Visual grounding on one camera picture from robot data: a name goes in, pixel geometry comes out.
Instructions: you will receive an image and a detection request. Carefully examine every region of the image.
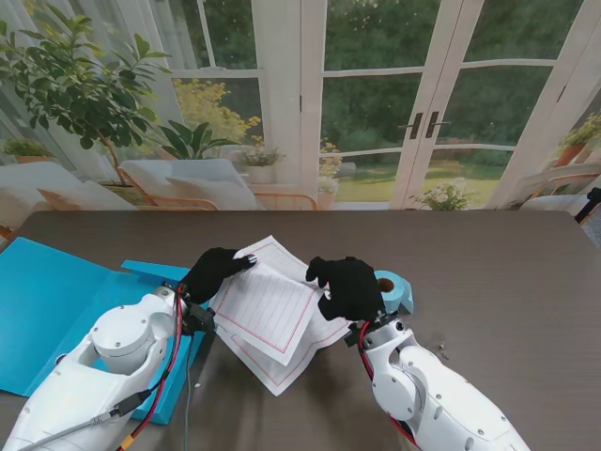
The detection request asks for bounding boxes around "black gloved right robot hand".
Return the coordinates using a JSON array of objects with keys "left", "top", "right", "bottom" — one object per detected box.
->
[{"left": 304, "top": 256, "right": 387, "bottom": 323}]

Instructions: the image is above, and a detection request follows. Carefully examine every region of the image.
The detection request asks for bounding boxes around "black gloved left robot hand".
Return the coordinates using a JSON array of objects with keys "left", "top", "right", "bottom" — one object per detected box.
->
[{"left": 180, "top": 247, "right": 259, "bottom": 306}]

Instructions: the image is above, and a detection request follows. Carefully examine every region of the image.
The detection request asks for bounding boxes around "light blue label roll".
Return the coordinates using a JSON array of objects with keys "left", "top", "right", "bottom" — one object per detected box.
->
[{"left": 373, "top": 270, "right": 416, "bottom": 317}]

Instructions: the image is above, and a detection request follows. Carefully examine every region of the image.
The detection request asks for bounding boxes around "blue plastic file box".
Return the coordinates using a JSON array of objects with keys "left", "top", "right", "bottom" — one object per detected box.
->
[{"left": 0, "top": 236, "right": 218, "bottom": 427}]

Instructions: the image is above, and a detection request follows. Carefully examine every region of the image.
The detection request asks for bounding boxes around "small dark debris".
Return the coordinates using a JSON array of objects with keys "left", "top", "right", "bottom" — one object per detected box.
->
[{"left": 429, "top": 331, "right": 450, "bottom": 365}]

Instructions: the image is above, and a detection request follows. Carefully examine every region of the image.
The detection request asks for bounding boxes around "black stand at table edge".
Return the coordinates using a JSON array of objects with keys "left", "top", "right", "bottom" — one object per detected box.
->
[{"left": 575, "top": 187, "right": 601, "bottom": 225}]

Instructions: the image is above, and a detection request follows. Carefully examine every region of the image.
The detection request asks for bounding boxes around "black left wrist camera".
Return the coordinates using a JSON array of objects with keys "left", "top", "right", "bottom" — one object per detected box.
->
[{"left": 182, "top": 303, "right": 217, "bottom": 336}]

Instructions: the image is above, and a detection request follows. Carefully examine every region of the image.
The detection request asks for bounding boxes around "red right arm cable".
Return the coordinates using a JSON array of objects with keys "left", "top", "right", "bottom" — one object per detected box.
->
[{"left": 358, "top": 321, "right": 420, "bottom": 448}]

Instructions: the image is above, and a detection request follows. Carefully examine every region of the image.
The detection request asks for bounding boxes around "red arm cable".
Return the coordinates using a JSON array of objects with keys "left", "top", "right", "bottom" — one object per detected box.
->
[
  {"left": 358, "top": 321, "right": 420, "bottom": 448},
  {"left": 120, "top": 283, "right": 190, "bottom": 451}
]

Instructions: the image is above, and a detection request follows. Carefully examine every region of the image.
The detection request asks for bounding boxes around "red left arm cable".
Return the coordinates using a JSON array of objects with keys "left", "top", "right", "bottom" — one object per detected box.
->
[{"left": 120, "top": 283, "right": 190, "bottom": 451}]

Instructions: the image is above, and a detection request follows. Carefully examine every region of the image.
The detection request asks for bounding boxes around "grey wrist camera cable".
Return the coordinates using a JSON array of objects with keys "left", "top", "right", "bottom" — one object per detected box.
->
[{"left": 181, "top": 347, "right": 194, "bottom": 451}]

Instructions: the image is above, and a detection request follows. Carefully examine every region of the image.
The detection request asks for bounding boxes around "grey ethernet cable black plug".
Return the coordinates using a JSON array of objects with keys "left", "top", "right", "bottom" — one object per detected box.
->
[{"left": 27, "top": 392, "right": 143, "bottom": 451}]

